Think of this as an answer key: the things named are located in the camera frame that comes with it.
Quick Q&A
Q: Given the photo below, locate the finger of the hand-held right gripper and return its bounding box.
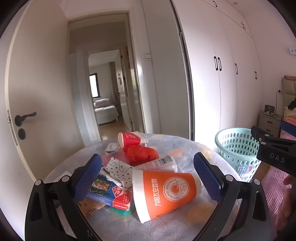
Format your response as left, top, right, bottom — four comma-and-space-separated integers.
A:
250, 125, 296, 151

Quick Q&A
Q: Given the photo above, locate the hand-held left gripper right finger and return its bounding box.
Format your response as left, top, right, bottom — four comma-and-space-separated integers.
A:
193, 152, 271, 241

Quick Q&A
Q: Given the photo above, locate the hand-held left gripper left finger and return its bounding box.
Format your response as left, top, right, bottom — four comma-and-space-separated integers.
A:
24, 153, 103, 241

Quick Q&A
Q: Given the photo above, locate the brown cardboard piece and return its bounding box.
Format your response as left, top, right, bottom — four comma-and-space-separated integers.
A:
77, 200, 107, 217

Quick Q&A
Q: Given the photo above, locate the blue red card box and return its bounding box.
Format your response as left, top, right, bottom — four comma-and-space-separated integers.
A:
87, 175, 133, 210

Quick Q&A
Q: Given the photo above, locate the clear plastic bag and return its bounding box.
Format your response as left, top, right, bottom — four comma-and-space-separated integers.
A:
101, 149, 126, 167

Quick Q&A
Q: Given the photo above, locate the white polka-dot wrapper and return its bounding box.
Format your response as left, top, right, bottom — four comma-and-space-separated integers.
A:
99, 156, 134, 190

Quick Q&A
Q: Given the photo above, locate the teal plastic basket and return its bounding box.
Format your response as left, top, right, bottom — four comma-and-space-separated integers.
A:
215, 128, 263, 182

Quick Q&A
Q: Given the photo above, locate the small white carton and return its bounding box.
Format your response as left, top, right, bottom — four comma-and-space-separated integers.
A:
105, 142, 122, 154

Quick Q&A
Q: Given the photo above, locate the large orange paper cup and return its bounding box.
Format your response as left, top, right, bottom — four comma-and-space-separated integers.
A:
132, 169, 202, 224

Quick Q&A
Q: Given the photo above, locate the clear plastic bottle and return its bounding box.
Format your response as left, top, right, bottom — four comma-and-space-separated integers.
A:
134, 156, 177, 173

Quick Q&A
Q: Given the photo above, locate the red plastic bag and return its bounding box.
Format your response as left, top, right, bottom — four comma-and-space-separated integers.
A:
121, 145, 159, 166

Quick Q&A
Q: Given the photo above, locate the small red paper cup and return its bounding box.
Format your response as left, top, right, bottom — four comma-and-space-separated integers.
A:
118, 131, 148, 147

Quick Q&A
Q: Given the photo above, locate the person's right hand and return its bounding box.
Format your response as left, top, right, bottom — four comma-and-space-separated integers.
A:
275, 175, 296, 232

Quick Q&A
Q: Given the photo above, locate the beige nightstand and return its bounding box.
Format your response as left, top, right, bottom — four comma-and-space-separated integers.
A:
258, 111, 282, 137

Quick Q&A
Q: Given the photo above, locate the pink bedspread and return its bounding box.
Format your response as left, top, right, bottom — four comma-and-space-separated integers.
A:
261, 167, 296, 232

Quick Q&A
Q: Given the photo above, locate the pile of folded clothes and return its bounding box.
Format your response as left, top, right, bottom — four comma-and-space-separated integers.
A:
283, 97, 296, 127

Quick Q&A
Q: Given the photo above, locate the beige bed headboard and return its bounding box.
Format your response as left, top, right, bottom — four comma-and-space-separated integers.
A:
281, 77, 296, 109

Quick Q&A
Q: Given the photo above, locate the white sofa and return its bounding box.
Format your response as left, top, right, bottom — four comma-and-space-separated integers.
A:
94, 98, 119, 126

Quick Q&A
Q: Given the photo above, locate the white wardrobe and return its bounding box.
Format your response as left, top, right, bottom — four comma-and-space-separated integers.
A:
172, 0, 264, 142

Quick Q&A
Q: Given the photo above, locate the window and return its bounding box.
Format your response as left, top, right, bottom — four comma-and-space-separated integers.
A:
89, 73, 101, 98

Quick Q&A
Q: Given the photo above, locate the beige curtain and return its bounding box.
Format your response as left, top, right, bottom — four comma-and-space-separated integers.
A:
109, 61, 119, 107

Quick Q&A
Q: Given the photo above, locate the white door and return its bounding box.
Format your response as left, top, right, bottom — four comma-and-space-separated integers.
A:
5, 0, 85, 232

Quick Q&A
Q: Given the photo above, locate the black door handle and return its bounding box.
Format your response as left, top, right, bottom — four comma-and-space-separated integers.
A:
14, 112, 37, 127

